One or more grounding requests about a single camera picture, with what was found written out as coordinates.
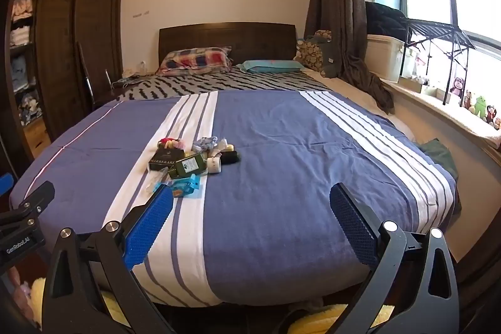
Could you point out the dark wooden wardrobe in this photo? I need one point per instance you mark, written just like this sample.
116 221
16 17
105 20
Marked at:
86 36

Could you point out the dark green cloth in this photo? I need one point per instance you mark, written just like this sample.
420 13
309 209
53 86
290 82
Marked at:
438 156

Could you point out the brown spotted cushion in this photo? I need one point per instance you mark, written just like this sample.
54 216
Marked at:
311 52

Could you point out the brown curtain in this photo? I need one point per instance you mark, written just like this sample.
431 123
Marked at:
336 5

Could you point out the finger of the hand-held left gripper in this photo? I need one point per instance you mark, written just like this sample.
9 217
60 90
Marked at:
35 199
6 185

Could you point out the stack of folded clothes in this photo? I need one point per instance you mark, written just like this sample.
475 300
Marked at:
21 25

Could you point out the dark pole with metal tip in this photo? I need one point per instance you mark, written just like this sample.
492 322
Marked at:
87 79

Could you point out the dark wooden headboard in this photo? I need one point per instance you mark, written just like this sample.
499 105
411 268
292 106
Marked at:
227 34

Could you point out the clear plastic wrapper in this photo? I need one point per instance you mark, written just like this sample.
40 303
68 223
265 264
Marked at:
158 179

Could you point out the grey blue fabric scrap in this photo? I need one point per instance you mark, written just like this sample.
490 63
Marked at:
204 144

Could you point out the grey black patterned blanket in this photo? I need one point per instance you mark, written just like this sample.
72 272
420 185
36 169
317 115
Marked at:
219 83

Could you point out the white storage box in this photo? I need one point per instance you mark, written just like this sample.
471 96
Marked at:
385 58

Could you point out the black cardboard box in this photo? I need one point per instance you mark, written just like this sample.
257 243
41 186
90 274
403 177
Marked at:
165 160

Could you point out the teal pillow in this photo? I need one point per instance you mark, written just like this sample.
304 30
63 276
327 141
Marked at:
270 66

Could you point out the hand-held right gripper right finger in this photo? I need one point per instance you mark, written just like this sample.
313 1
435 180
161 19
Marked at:
354 224

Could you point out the pink plush toy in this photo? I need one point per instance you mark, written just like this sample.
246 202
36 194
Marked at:
19 291

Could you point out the brown plush toy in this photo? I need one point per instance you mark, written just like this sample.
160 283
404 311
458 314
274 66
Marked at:
493 117

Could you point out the small black pouch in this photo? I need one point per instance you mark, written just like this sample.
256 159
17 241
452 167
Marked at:
230 157

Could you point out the checkered red blue pillow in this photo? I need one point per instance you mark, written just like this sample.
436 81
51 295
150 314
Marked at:
193 60

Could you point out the green frog plush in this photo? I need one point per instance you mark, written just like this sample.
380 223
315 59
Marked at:
480 105

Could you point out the black jacket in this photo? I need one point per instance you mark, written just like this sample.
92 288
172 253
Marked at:
385 21

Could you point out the blue white striped bedspread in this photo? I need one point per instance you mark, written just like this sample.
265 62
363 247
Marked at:
274 162

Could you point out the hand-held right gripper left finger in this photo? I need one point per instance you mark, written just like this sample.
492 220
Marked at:
150 224

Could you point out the light blue packaging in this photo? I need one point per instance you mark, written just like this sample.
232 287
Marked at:
188 186

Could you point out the small beige item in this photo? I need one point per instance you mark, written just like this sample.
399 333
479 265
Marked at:
227 147

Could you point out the green glass bottle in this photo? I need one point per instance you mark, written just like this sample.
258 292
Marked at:
190 165

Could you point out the black folding rack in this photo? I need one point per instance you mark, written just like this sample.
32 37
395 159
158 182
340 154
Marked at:
434 30

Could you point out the purple monkey plush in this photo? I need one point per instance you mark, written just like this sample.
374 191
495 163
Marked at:
457 85

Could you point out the red pink fabric bundle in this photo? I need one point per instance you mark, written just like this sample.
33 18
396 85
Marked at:
170 143

